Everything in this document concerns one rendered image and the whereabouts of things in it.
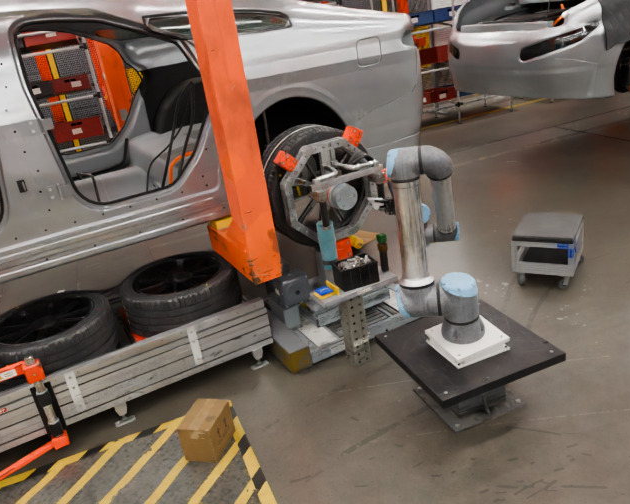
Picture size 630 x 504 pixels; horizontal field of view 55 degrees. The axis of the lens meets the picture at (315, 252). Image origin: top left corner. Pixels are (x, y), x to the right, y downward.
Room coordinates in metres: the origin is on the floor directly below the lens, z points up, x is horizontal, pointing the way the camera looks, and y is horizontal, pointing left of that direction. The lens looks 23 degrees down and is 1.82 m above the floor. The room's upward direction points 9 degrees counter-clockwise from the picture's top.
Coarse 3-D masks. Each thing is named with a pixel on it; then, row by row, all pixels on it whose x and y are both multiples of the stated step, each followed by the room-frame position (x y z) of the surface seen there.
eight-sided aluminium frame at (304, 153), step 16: (320, 144) 3.10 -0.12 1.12; (336, 144) 3.14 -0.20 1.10; (352, 144) 3.18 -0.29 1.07; (304, 160) 3.06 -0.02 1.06; (288, 176) 3.03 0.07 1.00; (288, 192) 3.06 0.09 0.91; (368, 192) 3.25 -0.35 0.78; (288, 208) 3.00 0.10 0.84; (368, 208) 3.20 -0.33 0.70; (288, 224) 3.04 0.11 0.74; (352, 224) 3.18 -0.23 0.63
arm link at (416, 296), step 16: (400, 160) 2.36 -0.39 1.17; (416, 160) 2.34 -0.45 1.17; (400, 176) 2.36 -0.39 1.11; (416, 176) 2.36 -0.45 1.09; (400, 192) 2.36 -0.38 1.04; (416, 192) 2.36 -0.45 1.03; (400, 208) 2.36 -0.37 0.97; (416, 208) 2.35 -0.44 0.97; (400, 224) 2.36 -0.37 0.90; (416, 224) 2.34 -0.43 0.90; (400, 240) 2.37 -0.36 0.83; (416, 240) 2.33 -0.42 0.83; (416, 256) 2.33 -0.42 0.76; (416, 272) 2.32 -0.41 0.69; (400, 288) 2.36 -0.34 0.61; (416, 288) 2.30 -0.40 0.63; (432, 288) 2.32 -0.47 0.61; (400, 304) 2.31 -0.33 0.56; (416, 304) 2.29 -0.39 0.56; (432, 304) 2.28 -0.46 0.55
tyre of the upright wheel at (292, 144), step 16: (304, 128) 3.28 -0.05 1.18; (320, 128) 3.22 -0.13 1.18; (272, 144) 3.28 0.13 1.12; (288, 144) 3.14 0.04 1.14; (304, 144) 3.16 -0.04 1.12; (272, 160) 3.15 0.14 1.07; (272, 176) 3.08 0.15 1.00; (272, 192) 3.06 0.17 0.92; (272, 208) 3.06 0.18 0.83; (304, 240) 3.12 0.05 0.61
